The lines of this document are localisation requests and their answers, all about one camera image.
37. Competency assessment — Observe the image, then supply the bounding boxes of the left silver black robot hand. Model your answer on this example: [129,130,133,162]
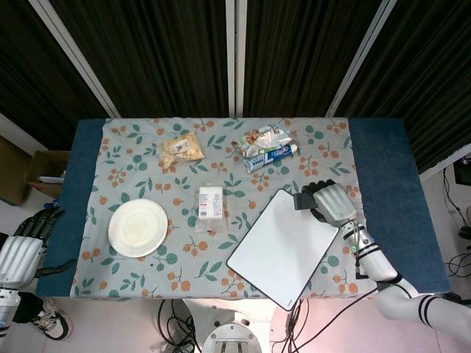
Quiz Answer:
[0,205,78,287]

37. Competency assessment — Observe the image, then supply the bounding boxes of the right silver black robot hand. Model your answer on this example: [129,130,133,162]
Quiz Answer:
[293,179,359,227]

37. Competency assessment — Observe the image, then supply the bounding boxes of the dark grey board eraser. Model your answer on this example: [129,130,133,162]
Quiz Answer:
[293,192,317,212]

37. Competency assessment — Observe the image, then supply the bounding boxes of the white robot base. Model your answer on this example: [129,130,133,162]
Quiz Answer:
[182,298,283,353]

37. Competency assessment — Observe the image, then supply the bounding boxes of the blue table cover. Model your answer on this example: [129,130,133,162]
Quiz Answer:
[35,117,453,299]

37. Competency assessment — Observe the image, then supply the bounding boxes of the black white sneaker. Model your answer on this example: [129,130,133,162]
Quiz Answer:
[31,299,71,340]

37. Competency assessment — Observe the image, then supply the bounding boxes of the blue white toothpaste tube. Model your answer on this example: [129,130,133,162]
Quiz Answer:
[243,143,300,174]

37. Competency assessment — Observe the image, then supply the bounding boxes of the closed brown cardboard box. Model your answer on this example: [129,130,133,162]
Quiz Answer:
[0,135,33,206]

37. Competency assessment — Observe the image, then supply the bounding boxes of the open brown cardboard box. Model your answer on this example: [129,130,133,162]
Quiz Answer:
[23,149,72,200]

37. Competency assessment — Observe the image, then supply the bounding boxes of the silver crumpled snack bag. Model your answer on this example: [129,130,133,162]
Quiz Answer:
[230,125,296,158]

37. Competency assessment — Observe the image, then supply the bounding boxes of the clear pack of cotton pads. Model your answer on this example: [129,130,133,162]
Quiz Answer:
[194,183,230,235]

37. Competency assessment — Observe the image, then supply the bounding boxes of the white paper plate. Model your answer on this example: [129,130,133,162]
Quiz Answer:
[107,198,169,258]

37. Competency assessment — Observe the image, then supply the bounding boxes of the floral orange green tablecloth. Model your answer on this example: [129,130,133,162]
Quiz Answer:
[71,116,371,301]

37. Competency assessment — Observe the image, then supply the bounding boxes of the clear bag of yellow snacks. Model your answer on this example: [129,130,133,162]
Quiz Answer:
[155,132,206,167]

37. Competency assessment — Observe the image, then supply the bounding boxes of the black pleated curtain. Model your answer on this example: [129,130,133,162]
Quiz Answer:
[0,0,471,174]

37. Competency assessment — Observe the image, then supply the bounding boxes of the black wrist cable with plug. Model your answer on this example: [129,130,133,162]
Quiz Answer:
[351,222,369,281]

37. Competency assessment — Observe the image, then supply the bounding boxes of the white rectangular board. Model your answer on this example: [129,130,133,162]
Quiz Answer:
[226,188,341,312]

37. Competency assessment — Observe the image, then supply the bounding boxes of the black cables beside table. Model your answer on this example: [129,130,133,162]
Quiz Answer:
[440,165,471,306]

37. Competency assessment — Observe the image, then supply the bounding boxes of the white slanted frame post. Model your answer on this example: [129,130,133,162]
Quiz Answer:
[325,0,399,118]
[28,0,121,119]

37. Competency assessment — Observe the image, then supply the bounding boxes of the black floor cables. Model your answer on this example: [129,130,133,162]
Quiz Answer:
[149,288,380,353]

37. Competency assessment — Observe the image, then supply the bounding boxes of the white upright frame post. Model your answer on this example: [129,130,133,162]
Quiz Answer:
[224,0,247,119]

